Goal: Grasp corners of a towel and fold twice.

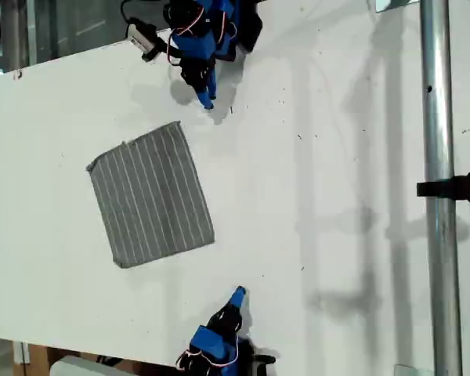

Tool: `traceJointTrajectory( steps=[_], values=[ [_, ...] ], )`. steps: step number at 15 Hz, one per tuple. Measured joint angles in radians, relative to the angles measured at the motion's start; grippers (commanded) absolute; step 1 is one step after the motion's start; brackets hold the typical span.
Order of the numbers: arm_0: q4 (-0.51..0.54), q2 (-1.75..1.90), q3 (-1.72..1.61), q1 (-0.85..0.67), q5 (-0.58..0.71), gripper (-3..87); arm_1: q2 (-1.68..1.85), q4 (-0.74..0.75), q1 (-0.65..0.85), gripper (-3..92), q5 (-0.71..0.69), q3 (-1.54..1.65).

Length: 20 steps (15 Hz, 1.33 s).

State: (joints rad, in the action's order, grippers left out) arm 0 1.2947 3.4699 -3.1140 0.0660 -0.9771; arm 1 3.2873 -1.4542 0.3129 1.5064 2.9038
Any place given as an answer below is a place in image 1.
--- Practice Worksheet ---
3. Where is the grey white-striped towel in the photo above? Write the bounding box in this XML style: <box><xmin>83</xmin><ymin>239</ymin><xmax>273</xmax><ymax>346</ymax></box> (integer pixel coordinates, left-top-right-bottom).
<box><xmin>85</xmin><ymin>120</ymin><xmax>216</xmax><ymax>270</ymax></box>

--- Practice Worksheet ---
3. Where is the white box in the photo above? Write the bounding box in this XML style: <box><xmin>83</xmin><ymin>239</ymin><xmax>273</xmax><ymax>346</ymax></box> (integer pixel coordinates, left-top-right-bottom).
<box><xmin>49</xmin><ymin>354</ymin><xmax>122</xmax><ymax>376</ymax></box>

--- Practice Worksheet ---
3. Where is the wooden table leg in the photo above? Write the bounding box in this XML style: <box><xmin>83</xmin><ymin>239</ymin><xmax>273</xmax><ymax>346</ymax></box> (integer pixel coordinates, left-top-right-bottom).
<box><xmin>11</xmin><ymin>340</ymin><xmax>50</xmax><ymax>376</ymax></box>

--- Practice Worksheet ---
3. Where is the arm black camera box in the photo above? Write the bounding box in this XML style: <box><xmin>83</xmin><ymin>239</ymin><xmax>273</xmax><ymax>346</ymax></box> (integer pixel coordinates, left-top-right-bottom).
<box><xmin>125</xmin><ymin>17</ymin><xmax>168</xmax><ymax>62</ymax></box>
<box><xmin>252</xmin><ymin>352</ymin><xmax>277</xmax><ymax>376</ymax></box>

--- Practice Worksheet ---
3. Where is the black camera cable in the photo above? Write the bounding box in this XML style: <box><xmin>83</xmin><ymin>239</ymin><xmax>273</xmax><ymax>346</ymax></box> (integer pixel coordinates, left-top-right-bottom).
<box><xmin>120</xmin><ymin>0</ymin><xmax>142</xmax><ymax>23</ymax></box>

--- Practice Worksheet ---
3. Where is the steel post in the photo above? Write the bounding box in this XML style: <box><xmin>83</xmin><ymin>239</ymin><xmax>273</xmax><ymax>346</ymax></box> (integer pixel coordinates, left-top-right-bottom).
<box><xmin>418</xmin><ymin>0</ymin><xmax>464</xmax><ymax>376</ymax></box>

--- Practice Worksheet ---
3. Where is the black post clamp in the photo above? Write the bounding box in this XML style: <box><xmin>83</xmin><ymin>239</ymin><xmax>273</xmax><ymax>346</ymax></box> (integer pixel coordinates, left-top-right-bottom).
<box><xmin>416</xmin><ymin>166</ymin><xmax>470</xmax><ymax>207</ymax></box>

